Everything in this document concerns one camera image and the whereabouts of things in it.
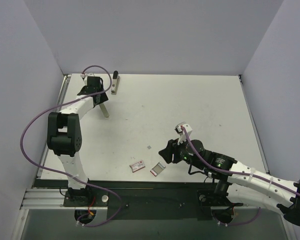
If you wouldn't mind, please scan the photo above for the beige stapler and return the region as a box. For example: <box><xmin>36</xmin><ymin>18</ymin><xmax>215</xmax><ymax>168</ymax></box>
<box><xmin>99</xmin><ymin>103</ymin><xmax>110</xmax><ymax>119</ymax></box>

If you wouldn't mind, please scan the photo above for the grey black stapler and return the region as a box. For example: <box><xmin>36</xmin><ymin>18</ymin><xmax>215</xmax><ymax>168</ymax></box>
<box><xmin>110</xmin><ymin>70</ymin><xmax>121</xmax><ymax>95</ymax></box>

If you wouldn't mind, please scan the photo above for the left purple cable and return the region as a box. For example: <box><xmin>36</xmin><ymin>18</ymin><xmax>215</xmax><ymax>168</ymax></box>
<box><xmin>19</xmin><ymin>64</ymin><xmax>123</xmax><ymax>228</ymax></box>

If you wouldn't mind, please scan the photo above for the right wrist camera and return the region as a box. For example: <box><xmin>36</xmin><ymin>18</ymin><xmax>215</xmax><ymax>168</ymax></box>
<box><xmin>174</xmin><ymin>122</ymin><xmax>193</xmax><ymax>145</ymax></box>

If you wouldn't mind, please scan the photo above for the staple box tray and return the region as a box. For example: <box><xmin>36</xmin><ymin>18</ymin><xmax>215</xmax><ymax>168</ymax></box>
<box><xmin>150</xmin><ymin>162</ymin><xmax>166</xmax><ymax>177</ymax></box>

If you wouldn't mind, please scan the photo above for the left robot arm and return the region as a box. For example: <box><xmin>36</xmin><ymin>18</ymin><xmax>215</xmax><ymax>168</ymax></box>
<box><xmin>47</xmin><ymin>76</ymin><xmax>110</xmax><ymax>206</ymax></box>

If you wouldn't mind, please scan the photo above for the red staple box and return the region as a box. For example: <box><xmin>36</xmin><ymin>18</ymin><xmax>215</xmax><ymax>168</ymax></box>
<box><xmin>129</xmin><ymin>160</ymin><xmax>146</xmax><ymax>173</ymax></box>

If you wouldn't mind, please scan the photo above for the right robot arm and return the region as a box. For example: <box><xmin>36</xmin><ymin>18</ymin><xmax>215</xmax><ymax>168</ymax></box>
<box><xmin>158</xmin><ymin>139</ymin><xmax>300</xmax><ymax>227</ymax></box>

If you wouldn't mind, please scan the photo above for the aluminium frame rail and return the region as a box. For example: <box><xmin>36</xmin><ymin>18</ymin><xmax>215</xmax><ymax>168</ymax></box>
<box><xmin>37</xmin><ymin>75</ymin><xmax>74</xmax><ymax>176</ymax></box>

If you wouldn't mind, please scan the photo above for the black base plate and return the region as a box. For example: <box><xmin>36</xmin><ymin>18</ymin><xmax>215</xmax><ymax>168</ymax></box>
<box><xmin>33</xmin><ymin>179</ymin><xmax>244</xmax><ymax>224</ymax></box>

